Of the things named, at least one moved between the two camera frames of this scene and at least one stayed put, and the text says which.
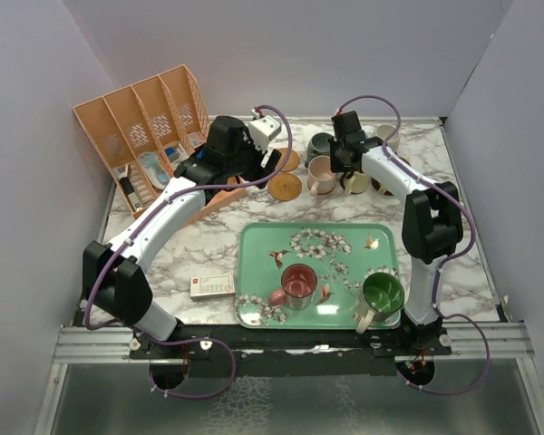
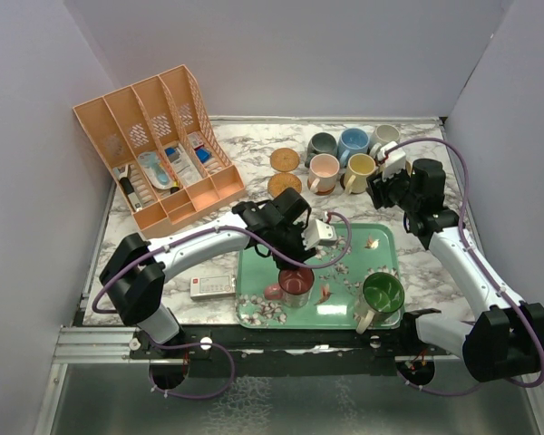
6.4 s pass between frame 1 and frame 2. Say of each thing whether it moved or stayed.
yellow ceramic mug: stayed
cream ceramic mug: stayed
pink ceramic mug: stayed
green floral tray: stayed
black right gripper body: moved
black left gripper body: moved
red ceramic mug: moved
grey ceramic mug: stayed
